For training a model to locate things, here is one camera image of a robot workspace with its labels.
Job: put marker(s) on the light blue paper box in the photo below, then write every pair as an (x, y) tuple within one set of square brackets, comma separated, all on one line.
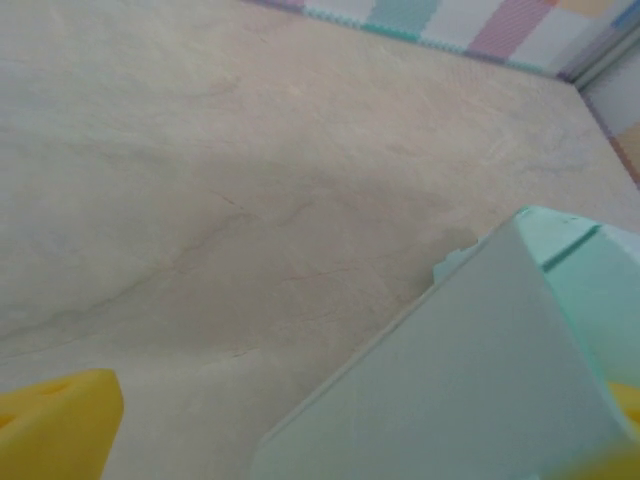
[(450, 375)]

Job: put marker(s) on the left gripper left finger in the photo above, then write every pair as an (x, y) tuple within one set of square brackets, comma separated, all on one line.
[(55, 425)]

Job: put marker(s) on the aluminium frame post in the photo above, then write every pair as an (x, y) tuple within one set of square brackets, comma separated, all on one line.
[(607, 60)]

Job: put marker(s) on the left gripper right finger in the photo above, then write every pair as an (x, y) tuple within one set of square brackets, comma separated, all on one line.
[(631, 410)]

